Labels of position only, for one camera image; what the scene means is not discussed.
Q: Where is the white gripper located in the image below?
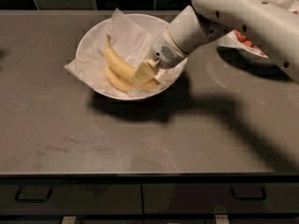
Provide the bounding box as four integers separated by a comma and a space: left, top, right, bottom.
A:
129, 29, 187, 87

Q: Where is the yellow banana front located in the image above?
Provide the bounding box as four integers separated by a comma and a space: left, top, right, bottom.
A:
104, 34, 160, 90

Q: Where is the yellow banana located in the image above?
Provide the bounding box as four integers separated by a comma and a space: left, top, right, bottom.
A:
105, 66, 133, 92
104, 34, 160, 90

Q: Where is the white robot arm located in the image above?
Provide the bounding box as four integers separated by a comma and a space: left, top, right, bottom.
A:
130, 0, 299, 84

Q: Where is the white bowl with bananas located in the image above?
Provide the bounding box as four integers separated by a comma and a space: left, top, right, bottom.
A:
75, 13, 189, 102

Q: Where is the white bowl with strawberries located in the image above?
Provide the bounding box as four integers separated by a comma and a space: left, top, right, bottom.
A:
218, 31, 275, 67

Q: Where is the white paper in strawberry bowl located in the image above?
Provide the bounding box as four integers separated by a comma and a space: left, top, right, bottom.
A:
219, 0, 299, 58

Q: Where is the white paper liner sheet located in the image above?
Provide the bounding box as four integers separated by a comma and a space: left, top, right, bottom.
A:
64, 7, 185, 99

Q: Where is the red strawberries pile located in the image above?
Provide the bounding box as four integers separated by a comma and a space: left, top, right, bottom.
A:
234, 30, 264, 56

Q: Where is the right grey drawer front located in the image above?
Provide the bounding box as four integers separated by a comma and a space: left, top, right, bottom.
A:
143, 183, 299, 215

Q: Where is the grey drawer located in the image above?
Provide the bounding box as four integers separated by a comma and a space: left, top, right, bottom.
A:
0, 185, 142, 216
143, 183, 299, 215

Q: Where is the left grey drawer front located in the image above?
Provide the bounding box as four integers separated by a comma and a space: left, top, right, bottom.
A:
0, 185, 142, 216

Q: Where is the left black drawer handle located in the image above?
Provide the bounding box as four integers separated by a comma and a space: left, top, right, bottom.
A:
15, 186, 52, 203

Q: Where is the black drawer handle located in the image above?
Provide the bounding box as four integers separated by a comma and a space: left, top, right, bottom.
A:
15, 186, 52, 203
230, 184, 267, 202

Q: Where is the right black drawer handle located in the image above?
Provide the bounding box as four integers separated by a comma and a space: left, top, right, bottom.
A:
230, 184, 267, 202

